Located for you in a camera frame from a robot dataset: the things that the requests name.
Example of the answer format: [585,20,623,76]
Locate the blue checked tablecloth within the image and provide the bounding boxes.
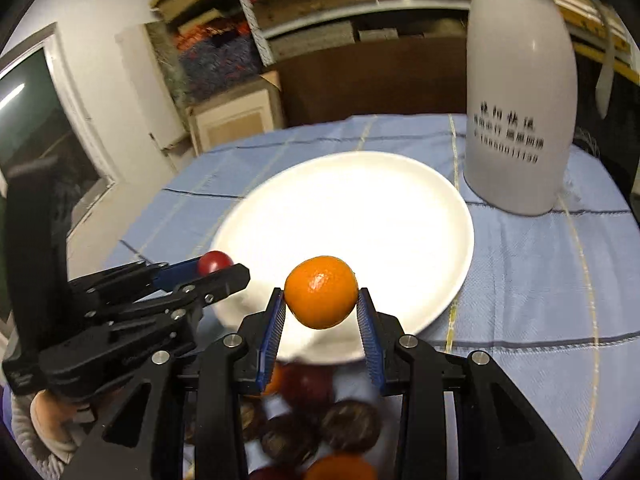
[107,115,639,479]

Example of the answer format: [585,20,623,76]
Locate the window with white frame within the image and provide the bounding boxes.
[1,23,119,230]

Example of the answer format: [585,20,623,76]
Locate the left hand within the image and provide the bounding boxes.
[29,388,122,467]

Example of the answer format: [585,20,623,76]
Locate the white thermos jug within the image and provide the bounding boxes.
[464,0,604,216]

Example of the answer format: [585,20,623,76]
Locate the orange mandarin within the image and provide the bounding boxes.
[284,256,359,330]
[304,454,378,480]

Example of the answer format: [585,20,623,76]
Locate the dark brown wooden board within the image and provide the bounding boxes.
[265,36,466,127]

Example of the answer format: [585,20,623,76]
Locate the white metal shelf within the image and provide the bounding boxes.
[224,0,640,86]

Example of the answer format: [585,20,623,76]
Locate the dark brown chestnut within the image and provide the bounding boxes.
[260,413,321,467]
[240,396,268,442]
[320,399,382,454]

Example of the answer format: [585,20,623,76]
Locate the small red cherry tomato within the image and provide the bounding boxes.
[196,250,233,276]

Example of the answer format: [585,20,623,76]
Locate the white round plate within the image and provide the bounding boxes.
[212,151,474,335]

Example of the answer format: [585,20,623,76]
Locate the light wooden framed panel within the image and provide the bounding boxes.
[188,70,285,157]

